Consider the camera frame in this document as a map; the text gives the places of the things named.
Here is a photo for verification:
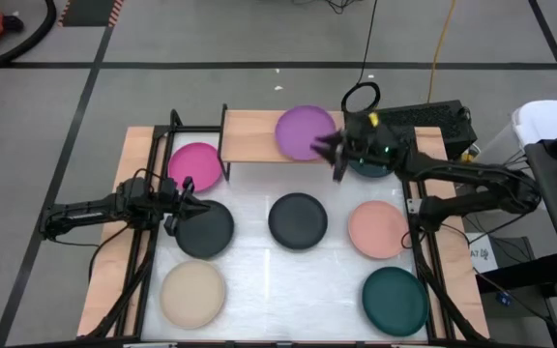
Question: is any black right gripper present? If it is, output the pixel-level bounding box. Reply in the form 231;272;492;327
308;113;398;183

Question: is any dark grey plate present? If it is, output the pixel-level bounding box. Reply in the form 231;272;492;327
267;192;329;251
174;199;235;260

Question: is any salmon pink plate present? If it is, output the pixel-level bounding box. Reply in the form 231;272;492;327
347;200;411;260

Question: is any black vacuum hose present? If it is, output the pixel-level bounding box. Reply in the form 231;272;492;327
0;0;59;73

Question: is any black cable tangle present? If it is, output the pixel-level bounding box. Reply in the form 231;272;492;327
291;0;363;15

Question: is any white glossy table sheet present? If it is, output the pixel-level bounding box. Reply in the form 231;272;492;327
140;130;429;342

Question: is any wooden shelf with black legs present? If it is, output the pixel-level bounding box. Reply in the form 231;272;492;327
216;102;352;183

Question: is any dark mat with striped edges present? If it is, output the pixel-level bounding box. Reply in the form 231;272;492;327
57;0;125;28

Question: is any black arm base cable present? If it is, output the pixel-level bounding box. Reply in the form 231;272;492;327
87;222;132;284

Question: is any purple plate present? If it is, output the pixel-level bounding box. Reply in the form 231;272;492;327
274;104;337;162

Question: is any thin black floor cable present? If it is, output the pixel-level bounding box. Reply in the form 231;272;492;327
471;268;557;345

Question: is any yellow floor cable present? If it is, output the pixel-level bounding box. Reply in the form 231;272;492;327
425;0;457;104

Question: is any beige plate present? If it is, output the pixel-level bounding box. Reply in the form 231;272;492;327
159;259;227;331

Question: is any magenta plate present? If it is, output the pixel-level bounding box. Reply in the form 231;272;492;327
167;141;223;193

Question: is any dark teal plate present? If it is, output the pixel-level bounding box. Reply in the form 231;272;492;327
348;159;396;179

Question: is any dark green plate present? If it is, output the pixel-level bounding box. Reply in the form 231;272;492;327
361;266;430;338

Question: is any black metal table frame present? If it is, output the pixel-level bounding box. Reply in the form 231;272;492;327
82;108;492;348

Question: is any white rounded bin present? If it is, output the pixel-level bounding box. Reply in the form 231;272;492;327
476;99;557;165

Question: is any black looped floor cable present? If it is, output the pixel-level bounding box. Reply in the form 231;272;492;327
339;0;382;116

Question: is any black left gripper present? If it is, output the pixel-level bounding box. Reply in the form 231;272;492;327
155;176;213;238

